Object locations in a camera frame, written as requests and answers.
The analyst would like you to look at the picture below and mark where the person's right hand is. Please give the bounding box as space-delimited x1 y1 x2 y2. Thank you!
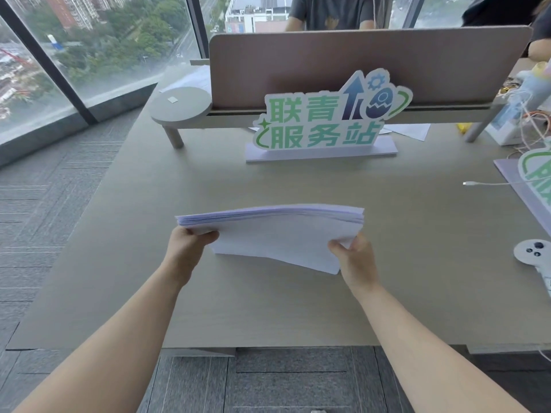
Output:
328 233 382 296

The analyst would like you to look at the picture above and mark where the person's left hand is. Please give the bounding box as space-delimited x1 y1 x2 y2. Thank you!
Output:
165 226 220 280

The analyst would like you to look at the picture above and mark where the stack of white paper sheets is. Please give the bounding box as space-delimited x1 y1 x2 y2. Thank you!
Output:
175 204 365 275

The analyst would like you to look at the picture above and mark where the person's left forearm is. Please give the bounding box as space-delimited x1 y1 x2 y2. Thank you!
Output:
13 262 187 413

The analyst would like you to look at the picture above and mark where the person's right forearm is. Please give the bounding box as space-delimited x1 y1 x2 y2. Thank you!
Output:
347 283 551 413

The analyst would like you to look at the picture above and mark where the green and white standing sign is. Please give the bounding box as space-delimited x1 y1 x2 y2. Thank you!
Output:
494 148 551 237
245 69 413 162

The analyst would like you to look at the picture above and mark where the round grey side shelf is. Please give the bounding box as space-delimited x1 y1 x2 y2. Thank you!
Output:
148 87 212 149

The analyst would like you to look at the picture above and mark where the white paper sheet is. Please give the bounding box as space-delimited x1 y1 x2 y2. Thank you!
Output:
379 123 431 142

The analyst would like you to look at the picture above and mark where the beige desk divider panel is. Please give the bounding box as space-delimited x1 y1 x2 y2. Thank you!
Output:
208 26 533 114

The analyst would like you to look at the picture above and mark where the grey divider support leg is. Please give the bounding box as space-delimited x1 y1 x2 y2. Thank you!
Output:
464 103 505 143

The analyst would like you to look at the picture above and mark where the white game controller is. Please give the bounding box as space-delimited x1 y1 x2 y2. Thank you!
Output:
513 239 551 298

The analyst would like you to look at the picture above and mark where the white box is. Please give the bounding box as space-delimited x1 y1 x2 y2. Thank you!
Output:
485 92 534 146

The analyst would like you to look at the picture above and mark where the light blue bottle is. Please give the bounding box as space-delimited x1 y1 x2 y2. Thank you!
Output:
522 63 551 114

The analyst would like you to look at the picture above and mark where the tangle of thin cables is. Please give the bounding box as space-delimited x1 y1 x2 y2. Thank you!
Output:
499 77 551 159

